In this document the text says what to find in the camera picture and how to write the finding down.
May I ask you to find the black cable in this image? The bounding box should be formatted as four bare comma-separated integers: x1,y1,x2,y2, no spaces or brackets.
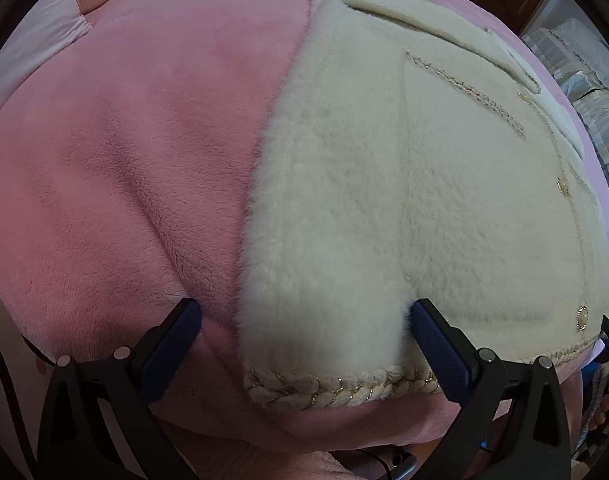
354,447,417,480

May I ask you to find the person's right hand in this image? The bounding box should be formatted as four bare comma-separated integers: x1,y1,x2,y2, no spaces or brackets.
588,362,609,432

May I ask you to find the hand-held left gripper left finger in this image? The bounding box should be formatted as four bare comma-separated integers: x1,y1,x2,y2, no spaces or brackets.
37,298,203,480

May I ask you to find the white fluffy cardigan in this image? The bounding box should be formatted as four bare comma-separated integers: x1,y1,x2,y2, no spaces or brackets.
237,0,609,411

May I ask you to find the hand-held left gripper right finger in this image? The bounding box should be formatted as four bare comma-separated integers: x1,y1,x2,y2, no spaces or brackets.
409,298,571,480

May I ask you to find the pink plush bed blanket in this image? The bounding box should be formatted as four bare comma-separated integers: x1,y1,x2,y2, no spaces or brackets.
0,0,609,480

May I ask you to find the pink cartoon print cushion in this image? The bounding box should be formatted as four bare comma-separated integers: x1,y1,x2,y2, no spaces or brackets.
0,0,92,121

